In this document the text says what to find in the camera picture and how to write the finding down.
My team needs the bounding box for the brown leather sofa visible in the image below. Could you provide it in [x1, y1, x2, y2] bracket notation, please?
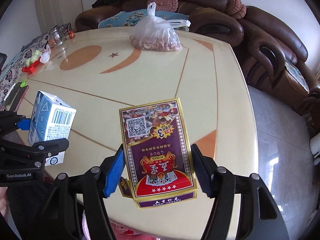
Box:
[74, 0, 244, 47]

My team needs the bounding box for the white plastic object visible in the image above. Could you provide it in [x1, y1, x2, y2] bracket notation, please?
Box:
[309, 133, 320, 166]

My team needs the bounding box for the cream dining table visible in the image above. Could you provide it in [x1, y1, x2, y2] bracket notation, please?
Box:
[0, 26, 259, 240]

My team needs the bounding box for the green ball toy red base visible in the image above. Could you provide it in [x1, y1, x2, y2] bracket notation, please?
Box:
[22, 50, 42, 74]

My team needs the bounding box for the cream cabinet door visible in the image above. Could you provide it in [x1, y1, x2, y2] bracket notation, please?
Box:
[34, 0, 84, 34]

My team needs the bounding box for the glass teapot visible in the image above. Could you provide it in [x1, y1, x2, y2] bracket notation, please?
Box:
[48, 26, 67, 47]

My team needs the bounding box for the phone with red case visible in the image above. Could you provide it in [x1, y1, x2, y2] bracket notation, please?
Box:
[3, 83, 29, 111]

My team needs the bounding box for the white plastic wrapper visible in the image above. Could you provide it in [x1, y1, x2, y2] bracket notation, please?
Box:
[40, 46, 52, 64]

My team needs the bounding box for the person's left forearm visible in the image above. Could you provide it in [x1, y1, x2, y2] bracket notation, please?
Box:
[0, 182, 51, 240]

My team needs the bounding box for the plastic bag of peanuts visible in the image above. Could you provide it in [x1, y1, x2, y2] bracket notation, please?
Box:
[129, 2, 192, 52]

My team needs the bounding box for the floral patterned cloth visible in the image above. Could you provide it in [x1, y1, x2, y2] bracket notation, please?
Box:
[0, 22, 73, 107]

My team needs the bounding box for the brown leather armchair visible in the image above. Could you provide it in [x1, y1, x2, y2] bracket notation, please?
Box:
[235, 5, 320, 132]

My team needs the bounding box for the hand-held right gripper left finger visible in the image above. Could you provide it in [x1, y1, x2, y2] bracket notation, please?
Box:
[30, 144, 126, 240]

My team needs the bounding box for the blue floral cushion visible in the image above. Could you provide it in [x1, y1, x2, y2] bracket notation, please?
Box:
[98, 8, 190, 32]

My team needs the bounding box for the blue and white milk carton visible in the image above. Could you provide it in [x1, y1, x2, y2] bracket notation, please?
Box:
[27, 90, 77, 166]

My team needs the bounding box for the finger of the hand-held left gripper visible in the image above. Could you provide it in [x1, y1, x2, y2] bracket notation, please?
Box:
[0, 110, 32, 137]
[0, 137, 70, 171]

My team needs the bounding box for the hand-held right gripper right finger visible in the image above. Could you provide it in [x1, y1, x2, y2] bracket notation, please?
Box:
[191, 144, 288, 240]

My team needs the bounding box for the purple playing card box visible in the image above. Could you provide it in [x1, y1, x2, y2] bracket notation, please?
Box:
[119, 98, 199, 209]

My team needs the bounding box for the pink round cushion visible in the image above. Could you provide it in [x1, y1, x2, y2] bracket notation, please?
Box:
[147, 0, 179, 13]
[226, 0, 248, 19]

